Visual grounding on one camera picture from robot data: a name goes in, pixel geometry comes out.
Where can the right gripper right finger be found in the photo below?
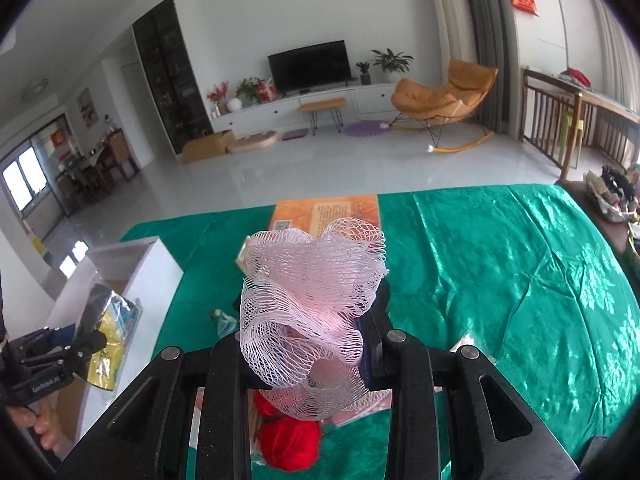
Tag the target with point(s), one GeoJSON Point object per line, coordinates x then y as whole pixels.
{"type": "Point", "coordinates": [455, 403]}

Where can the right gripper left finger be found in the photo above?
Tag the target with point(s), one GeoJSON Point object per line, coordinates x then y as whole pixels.
{"type": "Point", "coordinates": [145, 433]}

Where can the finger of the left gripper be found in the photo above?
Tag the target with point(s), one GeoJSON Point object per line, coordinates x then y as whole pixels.
{"type": "Point", "coordinates": [49, 347]}

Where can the yellow blue packet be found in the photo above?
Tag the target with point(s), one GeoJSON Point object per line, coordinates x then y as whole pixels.
{"type": "Point", "coordinates": [116, 317]}

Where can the red yarn ball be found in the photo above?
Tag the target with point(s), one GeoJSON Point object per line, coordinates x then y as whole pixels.
{"type": "Point", "coordinates": [286, 443]}

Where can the pink mesh bath loofah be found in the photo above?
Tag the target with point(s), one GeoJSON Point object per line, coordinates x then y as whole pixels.
{"type": "Point", "coordinates": [301, 298]}

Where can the person left hand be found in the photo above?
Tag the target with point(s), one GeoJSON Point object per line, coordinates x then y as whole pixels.
{"type": "Point", "coordinates": [44, 422]}

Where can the teal wrapped small object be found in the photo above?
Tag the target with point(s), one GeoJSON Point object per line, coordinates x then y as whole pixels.
{"type": "Point", "coordinates": [225, 323]}

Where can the white cardboard box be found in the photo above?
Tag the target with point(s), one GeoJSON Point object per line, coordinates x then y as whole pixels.
{"type": "Point", "coordinates": [124, 292]}

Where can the green satin tablecloth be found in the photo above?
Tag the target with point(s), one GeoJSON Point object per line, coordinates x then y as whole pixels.
{"type": "Point", "coordinates": [519, 267]}

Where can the dining table with chairs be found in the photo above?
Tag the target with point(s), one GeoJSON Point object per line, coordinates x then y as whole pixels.
{"type": "Point", "coordinates": [83, 177]}

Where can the orange book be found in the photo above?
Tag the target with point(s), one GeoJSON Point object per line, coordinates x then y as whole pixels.
{"type": "Point", "coordinates": [313, 215]}

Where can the brown cardboard box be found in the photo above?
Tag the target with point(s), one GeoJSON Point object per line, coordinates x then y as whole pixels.
{"type": "Point", "coordinates": [212, 145]}

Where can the round pet bed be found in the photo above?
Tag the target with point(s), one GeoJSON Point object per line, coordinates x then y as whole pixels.
{"type": "Point", "coordinates": [254, 142]}

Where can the red flower vase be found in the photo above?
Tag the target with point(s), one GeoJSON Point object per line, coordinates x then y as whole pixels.
{"type": "Point", "coordinates": [217, 98]}

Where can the flowering green plant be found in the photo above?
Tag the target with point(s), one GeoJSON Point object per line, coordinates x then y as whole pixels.
{"type": "Point", "coordinates": [256, 90]}

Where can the black display cabinet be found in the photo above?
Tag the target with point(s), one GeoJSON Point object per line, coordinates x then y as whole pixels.
{"type": "Point", "coordinates": [164, 40]}

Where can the orange rocking lounge chair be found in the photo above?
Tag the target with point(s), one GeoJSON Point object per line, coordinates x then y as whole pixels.
{"type": "Point", "coordinates": [422, 109]}

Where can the purple round rug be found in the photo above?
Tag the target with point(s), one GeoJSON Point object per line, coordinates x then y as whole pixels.
{"type": "Point", "coordinates": [366, 129]}

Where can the wooden stool bench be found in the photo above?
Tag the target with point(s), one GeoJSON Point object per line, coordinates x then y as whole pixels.
{"type": "Point", "coordinates": [333, 106]}

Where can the black television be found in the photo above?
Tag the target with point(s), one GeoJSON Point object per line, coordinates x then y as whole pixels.
{"type": "Point", "coordinates": [310, 67]}

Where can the small dark potted plant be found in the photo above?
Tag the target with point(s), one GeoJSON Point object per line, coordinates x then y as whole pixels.
{"type": "Point", "coordinates": [364, 73]}

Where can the green potted plant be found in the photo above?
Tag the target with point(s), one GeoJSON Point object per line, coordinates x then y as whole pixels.
{"type": "Point", "coordinates": [394, 66]}

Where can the grey curtain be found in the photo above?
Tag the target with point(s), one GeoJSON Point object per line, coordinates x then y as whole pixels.
{"type": "Point", "coordinates": [496, 46]}

